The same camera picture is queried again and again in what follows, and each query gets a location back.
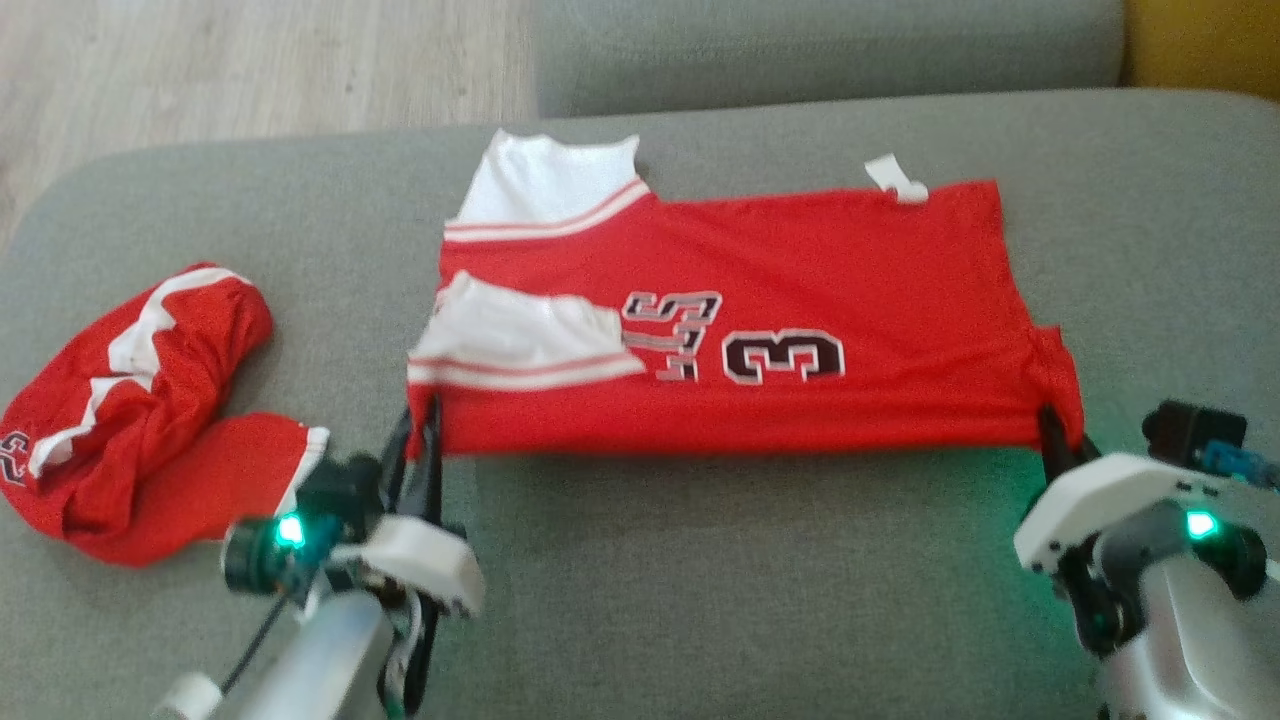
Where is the red numbered basketball jersey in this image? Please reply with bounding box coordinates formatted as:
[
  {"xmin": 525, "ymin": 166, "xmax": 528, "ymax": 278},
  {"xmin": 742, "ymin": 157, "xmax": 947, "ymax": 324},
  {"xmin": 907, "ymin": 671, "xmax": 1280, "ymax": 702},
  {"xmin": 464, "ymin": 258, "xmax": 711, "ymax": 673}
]
[{"xmin": 405, "ymin": 128, "xmax": 1088, "ymax": 463}]

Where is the grey sofa seat cushion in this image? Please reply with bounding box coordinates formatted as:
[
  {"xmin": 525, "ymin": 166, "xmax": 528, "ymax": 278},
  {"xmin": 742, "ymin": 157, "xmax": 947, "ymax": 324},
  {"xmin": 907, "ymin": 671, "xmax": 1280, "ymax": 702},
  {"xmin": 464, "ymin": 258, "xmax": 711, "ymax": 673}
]
[{"xmin": 533, "ymin": 0, "xmax": 1129, "ymax": 121}]

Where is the right arm cable teal plug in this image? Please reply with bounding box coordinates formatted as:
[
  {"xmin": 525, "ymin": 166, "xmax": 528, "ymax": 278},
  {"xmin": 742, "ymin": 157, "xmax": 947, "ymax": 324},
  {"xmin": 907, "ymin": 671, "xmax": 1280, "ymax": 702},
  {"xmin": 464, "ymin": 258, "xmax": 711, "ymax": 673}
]
[{"xmin": 1198, "ymin": 440, "xmax": 1280, "ymax": 493}]

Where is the grey and yellow sofa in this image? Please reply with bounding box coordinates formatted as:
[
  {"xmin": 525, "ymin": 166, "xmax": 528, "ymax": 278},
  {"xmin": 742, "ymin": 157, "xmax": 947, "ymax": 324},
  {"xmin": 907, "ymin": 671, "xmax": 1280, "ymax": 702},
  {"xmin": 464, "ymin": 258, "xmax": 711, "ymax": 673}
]
[{"xmin": 0, "ymin": 88, "xmax": 1280, "ymax": 720}]

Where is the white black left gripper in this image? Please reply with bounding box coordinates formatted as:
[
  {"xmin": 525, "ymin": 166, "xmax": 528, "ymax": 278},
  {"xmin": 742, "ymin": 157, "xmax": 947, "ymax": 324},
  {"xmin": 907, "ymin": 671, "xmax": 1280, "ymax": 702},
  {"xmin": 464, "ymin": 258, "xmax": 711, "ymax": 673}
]
[{"xmin": 335, "ymin": 396, "xmax": 487, "ymax": 618}]

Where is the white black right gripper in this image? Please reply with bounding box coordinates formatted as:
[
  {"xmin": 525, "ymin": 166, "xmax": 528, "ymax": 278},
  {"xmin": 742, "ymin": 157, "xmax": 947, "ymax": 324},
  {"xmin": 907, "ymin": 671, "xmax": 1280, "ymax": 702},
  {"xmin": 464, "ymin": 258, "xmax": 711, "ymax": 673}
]
[{"xmin": 1013, "ymin": 400, "xmax": 1233, "ymax": 576}]

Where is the wide yellow sofa backrest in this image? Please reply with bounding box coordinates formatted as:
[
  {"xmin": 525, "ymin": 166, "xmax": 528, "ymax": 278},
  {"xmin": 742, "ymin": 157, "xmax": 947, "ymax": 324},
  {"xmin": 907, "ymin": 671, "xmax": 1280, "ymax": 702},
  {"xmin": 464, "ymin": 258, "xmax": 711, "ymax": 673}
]
[{"xmin": 1122, "ymin": 0, "xmax": 1280, "ymax": 103}]

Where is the red shorts white trim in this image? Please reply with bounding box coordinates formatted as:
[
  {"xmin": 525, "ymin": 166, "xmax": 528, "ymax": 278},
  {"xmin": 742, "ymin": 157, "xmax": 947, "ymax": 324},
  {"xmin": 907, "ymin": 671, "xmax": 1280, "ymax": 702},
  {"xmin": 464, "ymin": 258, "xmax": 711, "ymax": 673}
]
[{"xmin": 0, "ymin": 262, "xmax": 333, "ymax": 569}]

